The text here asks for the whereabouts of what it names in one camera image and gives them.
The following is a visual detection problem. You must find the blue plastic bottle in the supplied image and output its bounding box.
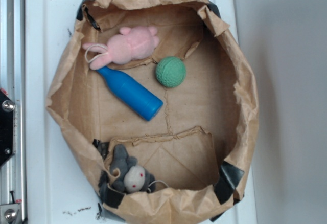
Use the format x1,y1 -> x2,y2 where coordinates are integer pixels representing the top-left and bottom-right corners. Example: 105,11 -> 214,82
97,66 -> 164,121

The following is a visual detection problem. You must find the aluminium frame rail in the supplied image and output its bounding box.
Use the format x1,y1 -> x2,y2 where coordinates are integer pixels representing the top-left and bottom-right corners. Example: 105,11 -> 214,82
1,0 -> 27,223

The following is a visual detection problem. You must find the brown paper bag bin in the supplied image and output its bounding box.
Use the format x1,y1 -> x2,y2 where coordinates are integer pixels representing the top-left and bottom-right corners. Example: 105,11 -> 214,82
46,0 -> 259,223

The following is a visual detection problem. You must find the gray plush animal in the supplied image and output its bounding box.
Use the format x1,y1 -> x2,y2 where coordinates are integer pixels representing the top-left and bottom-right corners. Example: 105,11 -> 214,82
109,144 -> 169,194

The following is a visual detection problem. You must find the pink plush bunny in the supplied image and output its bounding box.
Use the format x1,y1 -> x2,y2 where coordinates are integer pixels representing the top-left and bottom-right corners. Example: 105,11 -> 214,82
82,26 -> 160,70

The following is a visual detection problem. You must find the green rubber ball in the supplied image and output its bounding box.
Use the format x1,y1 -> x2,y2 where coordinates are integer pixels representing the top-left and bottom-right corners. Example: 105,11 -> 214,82
155,56 -> 186,88

